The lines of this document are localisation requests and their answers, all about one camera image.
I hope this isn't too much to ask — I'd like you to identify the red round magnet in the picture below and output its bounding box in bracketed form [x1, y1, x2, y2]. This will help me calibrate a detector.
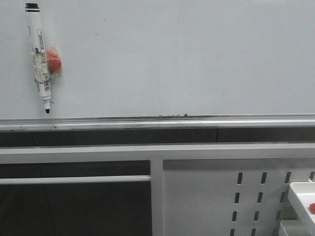
[46, 50, 62, 75]

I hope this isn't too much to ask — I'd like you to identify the white whiteboard marker pen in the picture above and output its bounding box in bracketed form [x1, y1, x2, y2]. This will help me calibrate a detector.
[25, 2, 51, 114]

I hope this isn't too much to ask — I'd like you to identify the white whiteboard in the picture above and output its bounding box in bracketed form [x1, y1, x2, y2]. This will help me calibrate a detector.
[0, 0, 315, 119]

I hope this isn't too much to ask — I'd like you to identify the white plastic tray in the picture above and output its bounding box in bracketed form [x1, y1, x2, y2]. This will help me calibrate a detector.
[287, 182, 315, 236]

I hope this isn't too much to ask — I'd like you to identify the lower white plastic bin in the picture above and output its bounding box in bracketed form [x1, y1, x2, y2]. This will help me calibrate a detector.
[278, 220, 310, 236]

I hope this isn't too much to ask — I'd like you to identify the small red object in tray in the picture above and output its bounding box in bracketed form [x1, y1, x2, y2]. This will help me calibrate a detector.
[309, 203, 315, 214]

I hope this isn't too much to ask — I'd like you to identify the white metal pegboard frame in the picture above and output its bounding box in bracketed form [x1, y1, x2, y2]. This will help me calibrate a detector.
[0, 143, 315, 236]

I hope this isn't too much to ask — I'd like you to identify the aluminium whiteboard tray rail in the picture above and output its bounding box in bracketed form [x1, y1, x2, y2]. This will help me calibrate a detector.
[0, 114, 315, 132]

